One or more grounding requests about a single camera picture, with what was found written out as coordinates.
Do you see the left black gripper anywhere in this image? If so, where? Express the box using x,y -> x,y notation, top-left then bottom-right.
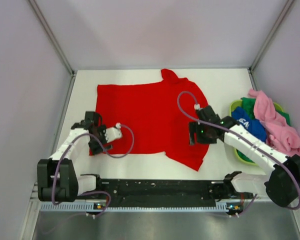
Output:
88,123 -> 113,155

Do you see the red t shirt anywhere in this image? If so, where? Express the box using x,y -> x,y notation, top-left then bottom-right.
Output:
95,69 -> 209,171

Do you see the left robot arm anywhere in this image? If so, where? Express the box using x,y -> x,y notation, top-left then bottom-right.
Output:
37,111 -> 112,204

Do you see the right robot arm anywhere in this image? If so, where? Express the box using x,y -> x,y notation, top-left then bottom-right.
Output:
189,103 -> 300,210

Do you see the lime green plastic basket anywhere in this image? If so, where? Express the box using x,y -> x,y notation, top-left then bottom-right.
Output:
229,99 -> 291,166

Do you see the green t shirt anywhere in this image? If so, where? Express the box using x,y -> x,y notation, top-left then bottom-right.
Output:
238,97 -> 291,155

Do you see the blue t shirt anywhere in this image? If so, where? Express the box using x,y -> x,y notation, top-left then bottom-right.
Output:
231,106 -> 267,143

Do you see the pink t shirt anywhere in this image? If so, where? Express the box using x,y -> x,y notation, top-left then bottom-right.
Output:
248,89 -> 300,156

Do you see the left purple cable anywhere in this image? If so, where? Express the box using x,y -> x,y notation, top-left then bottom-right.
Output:
50,123 -> 136,220

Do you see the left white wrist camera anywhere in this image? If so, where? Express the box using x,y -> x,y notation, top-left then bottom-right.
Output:
104,122 -> 123,143

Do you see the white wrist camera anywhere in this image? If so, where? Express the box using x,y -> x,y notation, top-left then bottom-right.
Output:
104,122 -> 123,143
194,103 -> 202,111

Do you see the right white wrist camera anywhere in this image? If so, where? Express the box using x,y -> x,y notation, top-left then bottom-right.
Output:
194,103 -> 202,111

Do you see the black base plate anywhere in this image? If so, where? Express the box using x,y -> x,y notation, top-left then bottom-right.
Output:
92,178 -> 253,208

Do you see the grey slotted cable duct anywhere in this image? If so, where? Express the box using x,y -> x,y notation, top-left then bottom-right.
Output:
40,201 -> 229,213

